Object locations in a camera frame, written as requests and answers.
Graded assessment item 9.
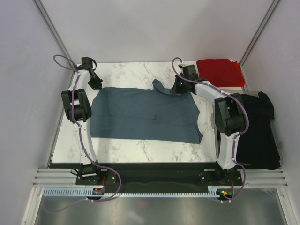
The left aluminium frame post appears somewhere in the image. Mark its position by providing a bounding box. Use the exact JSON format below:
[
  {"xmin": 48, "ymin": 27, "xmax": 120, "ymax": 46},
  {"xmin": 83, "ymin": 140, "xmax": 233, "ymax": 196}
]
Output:
[{"xmin": 32, "ymin": 0, "xmax": 77, "ymax": 70}]

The right aluminium frame post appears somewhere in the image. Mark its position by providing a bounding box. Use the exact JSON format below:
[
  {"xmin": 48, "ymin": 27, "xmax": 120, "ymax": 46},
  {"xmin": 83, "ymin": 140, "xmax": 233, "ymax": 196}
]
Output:
[{"xmin": 239, "ymin": 0, "xmax": 281, "ymax": 68}]

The black t shirt pile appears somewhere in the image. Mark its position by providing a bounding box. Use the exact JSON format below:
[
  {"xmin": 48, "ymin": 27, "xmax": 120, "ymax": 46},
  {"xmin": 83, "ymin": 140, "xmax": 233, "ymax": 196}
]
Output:
[{"xmin": 237, "ymin": 91, "xmax": 280, "ymax": 170}]

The folded red t shirt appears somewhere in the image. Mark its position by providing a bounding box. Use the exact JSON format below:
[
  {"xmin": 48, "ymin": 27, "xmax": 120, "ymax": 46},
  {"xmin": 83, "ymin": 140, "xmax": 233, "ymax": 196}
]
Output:
[{"xmin": 196, "ymin": 59, "xmax": 246, "ymax": 87}]

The blue grey t shirt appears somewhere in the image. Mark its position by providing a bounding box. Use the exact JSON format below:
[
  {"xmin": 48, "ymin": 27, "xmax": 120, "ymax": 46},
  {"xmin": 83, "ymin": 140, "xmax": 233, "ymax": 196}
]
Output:
[{"xmin": 90, "ymin": 79, "xmax": 203, "ymax": 144}]

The aluminium frame post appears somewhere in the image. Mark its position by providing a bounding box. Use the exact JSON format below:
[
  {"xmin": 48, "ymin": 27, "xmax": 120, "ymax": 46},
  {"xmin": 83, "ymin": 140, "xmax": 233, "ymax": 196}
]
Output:
[
  {"xmin": 239, "ymin": 0, "xmax": 281, "ymax": 68},
  {"xmin": 32, "ymin": 0, "xmax": 77, "ymax": 70}
]

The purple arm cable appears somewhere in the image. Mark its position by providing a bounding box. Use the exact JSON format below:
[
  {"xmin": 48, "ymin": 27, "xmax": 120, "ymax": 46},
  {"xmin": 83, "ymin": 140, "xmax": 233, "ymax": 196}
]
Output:
[
  {"xmin": 172, "ymin": 57, "xmax": 250, "ymax": 167},
  {"xmin": 53, "ymin": 55, "xmax": 121, "ymax": 188}
]

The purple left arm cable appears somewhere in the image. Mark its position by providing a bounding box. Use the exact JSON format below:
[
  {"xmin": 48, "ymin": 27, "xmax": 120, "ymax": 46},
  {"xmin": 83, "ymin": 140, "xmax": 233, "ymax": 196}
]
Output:
[{"xmin": 53, "ymin": 55, "xmax": 121, "ymax": 188}]

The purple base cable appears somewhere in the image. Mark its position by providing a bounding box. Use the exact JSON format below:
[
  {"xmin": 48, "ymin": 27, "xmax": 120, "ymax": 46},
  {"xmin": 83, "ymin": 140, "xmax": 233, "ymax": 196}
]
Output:
[
  {"xmin": 85, "ymin": 167, "xmax": 122, "ymax": 203},
  {"xmin": 217, "ymin": 164, "xmax": 247, "ymax": 204}
]

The black mounting base rail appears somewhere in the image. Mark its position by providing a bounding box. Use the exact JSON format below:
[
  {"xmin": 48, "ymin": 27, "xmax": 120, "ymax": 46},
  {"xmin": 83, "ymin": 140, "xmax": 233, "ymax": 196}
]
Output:
[{"xmin": 75, "ymin": 161, "xmax": 244, "ymax": 194}]

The white slotted cable duct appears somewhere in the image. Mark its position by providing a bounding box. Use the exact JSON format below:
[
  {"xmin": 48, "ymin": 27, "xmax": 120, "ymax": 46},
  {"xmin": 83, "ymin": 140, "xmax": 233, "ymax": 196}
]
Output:
[{"xmin": 43, "ymin": 186, "xmax": 222, "ymax": 197}]

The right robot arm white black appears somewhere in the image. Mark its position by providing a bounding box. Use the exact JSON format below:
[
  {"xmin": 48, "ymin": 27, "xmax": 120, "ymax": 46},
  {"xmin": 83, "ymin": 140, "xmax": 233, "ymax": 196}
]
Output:
[{"xmin": 171, "ymin": 63, "xmax": 249, "ymax": 185}]

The aluminium extrusion rails left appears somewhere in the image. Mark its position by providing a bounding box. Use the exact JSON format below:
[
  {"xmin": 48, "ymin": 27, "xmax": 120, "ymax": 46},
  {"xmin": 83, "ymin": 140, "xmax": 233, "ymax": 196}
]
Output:
[{"xmin": 33, "ymin": 168, "xmax": 76, "ymax": 187}]

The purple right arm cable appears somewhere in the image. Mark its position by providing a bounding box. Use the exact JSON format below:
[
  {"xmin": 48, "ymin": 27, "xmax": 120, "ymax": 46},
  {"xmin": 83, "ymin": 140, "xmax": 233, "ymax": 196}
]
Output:
[{"xmin": 172, "ymin": 57, "xmax": 250, "ymax": 167}]

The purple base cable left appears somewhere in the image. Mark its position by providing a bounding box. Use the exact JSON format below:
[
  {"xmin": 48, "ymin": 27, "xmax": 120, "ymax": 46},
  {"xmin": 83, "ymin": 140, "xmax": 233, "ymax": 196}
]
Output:
[{"xmin": 85, "ymin": 167, "xmax": 122, "ymax": 203}]

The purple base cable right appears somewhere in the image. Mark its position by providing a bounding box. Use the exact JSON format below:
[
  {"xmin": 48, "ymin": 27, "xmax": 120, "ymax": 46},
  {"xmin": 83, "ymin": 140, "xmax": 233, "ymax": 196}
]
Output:
[{"xmin": 217, "ymin": 164, "xmax": 247, "ymax": 204}]

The clear plastic bin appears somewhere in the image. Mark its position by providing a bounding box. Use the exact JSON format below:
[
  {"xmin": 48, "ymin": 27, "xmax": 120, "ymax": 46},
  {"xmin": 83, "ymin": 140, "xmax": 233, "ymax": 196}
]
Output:
[{"xmin": 218, "ymin": 91, "xmax": 282, "ymax": 166}]

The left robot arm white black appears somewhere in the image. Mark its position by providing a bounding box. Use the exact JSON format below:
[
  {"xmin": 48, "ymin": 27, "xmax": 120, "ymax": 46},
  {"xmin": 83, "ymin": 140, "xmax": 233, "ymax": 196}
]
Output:
[{"xmin": 61, "ymin": 57, "xmax": 103, "ymax": 186}]

